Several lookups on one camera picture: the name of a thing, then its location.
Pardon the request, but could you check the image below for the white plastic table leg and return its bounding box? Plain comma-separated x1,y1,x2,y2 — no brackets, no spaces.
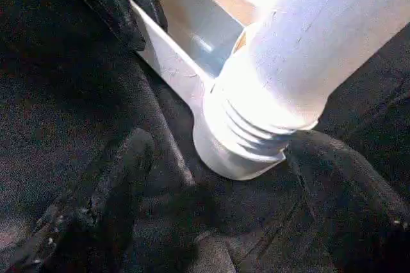
204,0,410,162

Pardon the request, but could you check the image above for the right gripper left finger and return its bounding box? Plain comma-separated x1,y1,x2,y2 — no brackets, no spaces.
0,127,156,273

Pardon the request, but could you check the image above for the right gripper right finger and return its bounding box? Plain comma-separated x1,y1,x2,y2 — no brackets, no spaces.
287,131,410,273

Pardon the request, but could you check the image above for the white plastic table top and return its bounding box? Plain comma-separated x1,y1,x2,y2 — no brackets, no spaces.
53,0,288,181

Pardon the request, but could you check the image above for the black plastic mat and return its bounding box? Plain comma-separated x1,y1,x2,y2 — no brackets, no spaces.
0,0,410,273

